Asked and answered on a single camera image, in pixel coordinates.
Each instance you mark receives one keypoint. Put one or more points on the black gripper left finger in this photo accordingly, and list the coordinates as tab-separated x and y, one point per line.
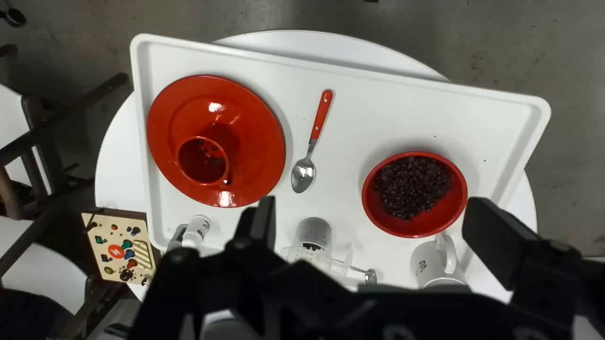
253	233

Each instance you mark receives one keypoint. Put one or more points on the white mug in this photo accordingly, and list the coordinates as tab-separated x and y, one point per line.
436	257

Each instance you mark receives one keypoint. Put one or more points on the coffee bean pile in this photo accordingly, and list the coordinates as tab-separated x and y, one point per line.
410	186

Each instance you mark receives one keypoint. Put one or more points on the red plate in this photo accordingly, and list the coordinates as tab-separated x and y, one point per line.
253	125

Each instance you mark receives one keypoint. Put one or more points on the red cup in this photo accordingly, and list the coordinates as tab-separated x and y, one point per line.
202	161

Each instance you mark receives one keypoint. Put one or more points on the white plastic tray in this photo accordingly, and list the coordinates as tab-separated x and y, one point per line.
391	114

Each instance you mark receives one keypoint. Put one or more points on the small white cylindrical object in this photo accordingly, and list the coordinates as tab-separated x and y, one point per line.
198	227

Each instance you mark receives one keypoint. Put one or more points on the red bowl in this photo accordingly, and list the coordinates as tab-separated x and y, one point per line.
442	220

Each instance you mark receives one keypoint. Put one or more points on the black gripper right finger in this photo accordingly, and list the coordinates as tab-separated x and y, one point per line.
531	257

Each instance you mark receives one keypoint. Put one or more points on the brown wooden shelf frame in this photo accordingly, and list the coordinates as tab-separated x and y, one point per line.
39	135

